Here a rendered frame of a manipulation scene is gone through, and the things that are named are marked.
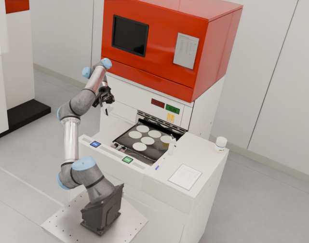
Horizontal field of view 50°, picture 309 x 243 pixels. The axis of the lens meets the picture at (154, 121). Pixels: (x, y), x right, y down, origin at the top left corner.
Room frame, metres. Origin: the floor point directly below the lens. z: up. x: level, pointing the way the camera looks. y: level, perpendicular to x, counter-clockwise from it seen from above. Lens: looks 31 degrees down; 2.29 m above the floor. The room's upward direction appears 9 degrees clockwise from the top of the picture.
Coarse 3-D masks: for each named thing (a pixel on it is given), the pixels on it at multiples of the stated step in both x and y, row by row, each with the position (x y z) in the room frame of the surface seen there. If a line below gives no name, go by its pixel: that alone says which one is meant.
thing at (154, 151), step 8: (152, 128) 2.23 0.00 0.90; (128, 136) 2.06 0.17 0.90; (144, 136) 2.09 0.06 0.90; (160, 136) 2.13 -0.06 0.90; (128, 144) 1.96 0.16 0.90; (152, 144) 2.01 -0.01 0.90; (160, 144) 2.03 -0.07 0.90; (168, 144) 2.04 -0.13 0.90; (144, 152) 1.89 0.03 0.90; (152, 152) 1.91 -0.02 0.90; (160, 152) 1.92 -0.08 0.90
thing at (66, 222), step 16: (64, 208) 1.35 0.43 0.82; (80, 208) 1.37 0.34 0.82; (128, 208) 1.43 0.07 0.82; (48, 224) 1.22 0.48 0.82; (64, 224) 1.24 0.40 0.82; (80, 224) 1.26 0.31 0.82; (112, 224) 1.29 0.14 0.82; (128, 224) 1.31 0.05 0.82; (144, 224) 1.33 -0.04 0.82; (64, 240) 1.14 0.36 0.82; (80, 240) 1.15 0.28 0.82; (96, 240) 1.17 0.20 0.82; (112, 240) 1.19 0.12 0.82; (128, 240) 1.20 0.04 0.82
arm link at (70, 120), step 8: (64, 104) 1.75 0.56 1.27; (64, 112) 1.69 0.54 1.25; (72, 112) 1.68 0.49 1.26; (64, 120) 1.66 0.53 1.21; (72, 120) 1.66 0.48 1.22; (80, 120) 1.71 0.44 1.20; (64, 128) 1.63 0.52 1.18; (72, 128) 1.62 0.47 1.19; (64, 136) 1.58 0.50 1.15; (72, 136) 1.58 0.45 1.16; (64, 144) 1.54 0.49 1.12; (72, 144) 1.54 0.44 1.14; (64, 152) 1.50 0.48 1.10; (72, 152) 1.50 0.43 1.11; (64, 160) 1.47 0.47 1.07; (72, 160) 1.45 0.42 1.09; (64, 168) 1.41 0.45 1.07; (64, 176) 1.37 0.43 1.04; (64, 184) 1.35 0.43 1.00; (72, 184) 1.34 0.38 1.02
